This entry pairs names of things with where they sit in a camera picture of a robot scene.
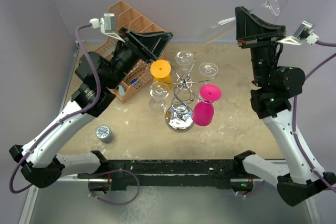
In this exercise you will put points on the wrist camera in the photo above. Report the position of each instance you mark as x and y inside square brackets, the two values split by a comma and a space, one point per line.
[107, 26]
[304, 33]

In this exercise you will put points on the clear round wine glass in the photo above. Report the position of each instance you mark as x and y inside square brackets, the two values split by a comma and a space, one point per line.
[159, 91]

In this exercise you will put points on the pink plastic goblet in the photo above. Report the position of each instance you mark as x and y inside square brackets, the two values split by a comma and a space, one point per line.
[204, 111]

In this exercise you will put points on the chrome wine glass rack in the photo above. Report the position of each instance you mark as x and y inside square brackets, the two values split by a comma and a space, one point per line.
[185, 97]

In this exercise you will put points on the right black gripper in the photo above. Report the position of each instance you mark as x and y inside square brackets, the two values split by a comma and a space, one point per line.
[250, 29]

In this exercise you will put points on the black base frame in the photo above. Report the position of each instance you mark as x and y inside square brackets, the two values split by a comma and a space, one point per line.
[217, 173]

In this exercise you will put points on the clear champagne flute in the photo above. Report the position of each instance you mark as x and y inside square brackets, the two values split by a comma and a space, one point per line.
[209, 70]

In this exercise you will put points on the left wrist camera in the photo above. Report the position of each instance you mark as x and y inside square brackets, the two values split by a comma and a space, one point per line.
[107, 26]

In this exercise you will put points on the yellow plastic goblet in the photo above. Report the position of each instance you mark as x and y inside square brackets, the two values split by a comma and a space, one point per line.
[161, 70]

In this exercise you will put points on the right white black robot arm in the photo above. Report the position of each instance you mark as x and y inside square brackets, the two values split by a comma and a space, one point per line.
[274, 100]

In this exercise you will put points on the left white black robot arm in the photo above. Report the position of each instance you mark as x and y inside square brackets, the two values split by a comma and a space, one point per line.
[39, 160]

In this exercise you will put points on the orange plastic file organizer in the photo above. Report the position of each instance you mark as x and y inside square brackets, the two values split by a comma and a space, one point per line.
[127, 17]

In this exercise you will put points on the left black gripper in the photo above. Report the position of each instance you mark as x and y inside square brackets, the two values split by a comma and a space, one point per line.
[150, 45]

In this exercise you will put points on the small round tin can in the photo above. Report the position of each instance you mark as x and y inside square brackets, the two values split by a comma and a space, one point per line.
[104, 134]

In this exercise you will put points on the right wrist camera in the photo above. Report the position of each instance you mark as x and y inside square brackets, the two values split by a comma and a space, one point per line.
[304, 33]

